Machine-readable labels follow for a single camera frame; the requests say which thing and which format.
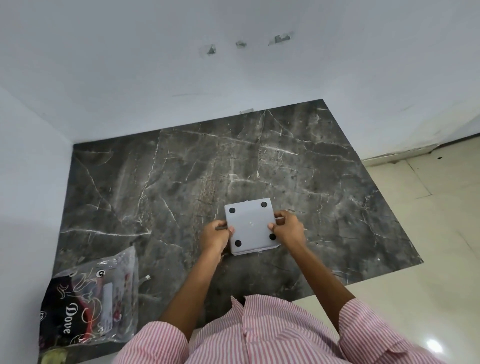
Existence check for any person's right hand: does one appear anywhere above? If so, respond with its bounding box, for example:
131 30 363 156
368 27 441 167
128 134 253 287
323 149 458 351
268 210 307 251

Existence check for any person's left hand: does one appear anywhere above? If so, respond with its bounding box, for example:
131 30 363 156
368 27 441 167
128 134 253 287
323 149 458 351
200 220 236 260

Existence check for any grey square device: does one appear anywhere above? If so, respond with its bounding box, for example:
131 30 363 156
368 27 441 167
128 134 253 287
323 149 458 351
224 198 282 257

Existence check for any person's right forearm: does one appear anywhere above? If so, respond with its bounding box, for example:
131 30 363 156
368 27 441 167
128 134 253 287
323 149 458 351
289 240 356 315

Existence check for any person's left forearm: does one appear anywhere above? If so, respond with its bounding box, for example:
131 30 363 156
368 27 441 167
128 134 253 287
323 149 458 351
159 252 224 340

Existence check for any red white striped shirt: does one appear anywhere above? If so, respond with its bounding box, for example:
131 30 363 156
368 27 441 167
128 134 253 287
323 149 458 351
117 294 448 364

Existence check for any clear plastic bag, black print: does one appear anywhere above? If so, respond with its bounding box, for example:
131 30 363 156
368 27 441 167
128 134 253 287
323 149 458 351
39 245 140 354

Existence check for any yellow object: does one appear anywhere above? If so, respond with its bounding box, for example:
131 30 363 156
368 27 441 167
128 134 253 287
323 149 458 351
40 347 73 364

